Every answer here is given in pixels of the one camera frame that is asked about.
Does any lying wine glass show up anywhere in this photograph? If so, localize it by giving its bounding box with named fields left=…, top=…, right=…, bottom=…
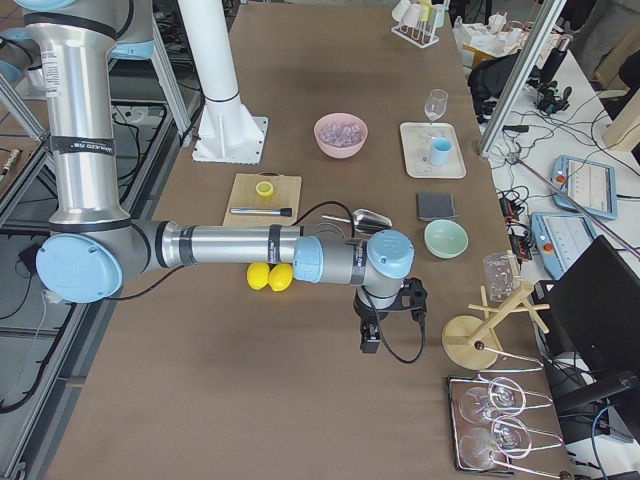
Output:
left=458, top=416, right=532, bottom=471
left=458, top=377, right=526, bottom=424

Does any white serving tray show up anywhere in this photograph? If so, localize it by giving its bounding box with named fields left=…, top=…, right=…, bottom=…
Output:
left=400, top=122, right=466, bottom=179

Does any upper lying wine glass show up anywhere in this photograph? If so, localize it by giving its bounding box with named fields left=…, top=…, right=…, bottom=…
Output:
left=458, top=377, right=526, bottom=424

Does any metal ice scoop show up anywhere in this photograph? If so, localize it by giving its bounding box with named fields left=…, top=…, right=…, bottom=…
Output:
left=351, top=208, right=393, bottom=235

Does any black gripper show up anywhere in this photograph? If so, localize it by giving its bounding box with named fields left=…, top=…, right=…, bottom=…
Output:
left=354, top=277, right=428, bottom=354

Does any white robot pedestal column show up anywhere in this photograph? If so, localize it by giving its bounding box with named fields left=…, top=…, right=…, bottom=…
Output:
left=179, top=0, right=268, bottom=165

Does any teach pendant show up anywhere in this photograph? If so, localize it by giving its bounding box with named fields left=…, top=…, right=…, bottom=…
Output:
left=530, top=212, right=597, bottom=280
left=551, top=155, right=618, bottom=220

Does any clear wine glass on tray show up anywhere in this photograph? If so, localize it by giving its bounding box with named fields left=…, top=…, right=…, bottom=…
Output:
left=420, top=89, right=448, bottom=145

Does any dark grey folded cloth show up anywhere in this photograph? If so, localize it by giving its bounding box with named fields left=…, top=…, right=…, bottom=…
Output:
left=416, top=192, right=457, bottom=222

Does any lower teach pendant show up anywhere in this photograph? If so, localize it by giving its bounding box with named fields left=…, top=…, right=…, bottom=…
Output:
left=530, top=212, right=597, bottom=280

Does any half lemon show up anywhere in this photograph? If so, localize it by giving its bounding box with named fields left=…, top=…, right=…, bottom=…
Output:
left=255, top=181, right=275, bottom=198

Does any black tray with rack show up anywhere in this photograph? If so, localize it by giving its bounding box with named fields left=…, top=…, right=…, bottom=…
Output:
left=446, top=376, right=571, bottom=479

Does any pink bowl of ice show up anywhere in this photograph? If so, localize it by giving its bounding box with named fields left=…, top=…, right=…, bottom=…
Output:
left=313, top=112, right=368, bottom=159

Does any yellow lemon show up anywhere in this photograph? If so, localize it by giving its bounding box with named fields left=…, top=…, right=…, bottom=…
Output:
left=246, top=262, right=270, bottom=291
left=268, top=263, right=293, bottom=292

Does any black monitor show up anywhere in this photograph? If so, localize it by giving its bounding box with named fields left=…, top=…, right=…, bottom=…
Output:
left=549, top=236, right=639, bottom=374

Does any yellow lemon left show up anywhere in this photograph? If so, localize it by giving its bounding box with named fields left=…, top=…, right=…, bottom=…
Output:
left=246, top=262, right=270, bottom=291

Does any wooden glass stand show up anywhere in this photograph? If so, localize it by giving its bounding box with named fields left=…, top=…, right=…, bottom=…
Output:
left=442, top=256, right=550, bottom=371

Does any upper teach pendant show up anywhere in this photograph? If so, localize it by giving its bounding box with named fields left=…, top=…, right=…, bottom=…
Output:
left=551, top=155, right=618, bottom=220

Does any wooden cutting board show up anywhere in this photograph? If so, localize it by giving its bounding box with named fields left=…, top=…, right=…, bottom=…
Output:
left=223, top=173, right=302, bottom=227

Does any yellow lemon right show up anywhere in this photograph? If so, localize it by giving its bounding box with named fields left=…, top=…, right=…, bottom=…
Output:
left=268, top=263, right=293, bottom=292

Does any lower lying wine glass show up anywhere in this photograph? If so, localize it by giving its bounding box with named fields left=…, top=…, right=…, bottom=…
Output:
left=458, top=416, right=532, bottom=471

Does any aluminium frame post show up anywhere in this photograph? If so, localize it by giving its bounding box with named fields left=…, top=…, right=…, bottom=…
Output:
left=478, top=0, right=566, bottom=158

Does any clear glass on stand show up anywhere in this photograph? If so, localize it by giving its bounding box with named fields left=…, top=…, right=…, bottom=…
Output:
left=483, top=251, right=517, bottom=302

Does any blue cup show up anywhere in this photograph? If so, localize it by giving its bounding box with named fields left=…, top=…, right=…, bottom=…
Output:
left=429, top=137, right=452, bottom=166

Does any mint green bowl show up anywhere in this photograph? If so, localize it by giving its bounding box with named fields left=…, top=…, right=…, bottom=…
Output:
left=424, top=219, right=469, bottom=259

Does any white cup rack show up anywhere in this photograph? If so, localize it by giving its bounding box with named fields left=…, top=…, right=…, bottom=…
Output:
left=391, top=0, right=448, bottom=49

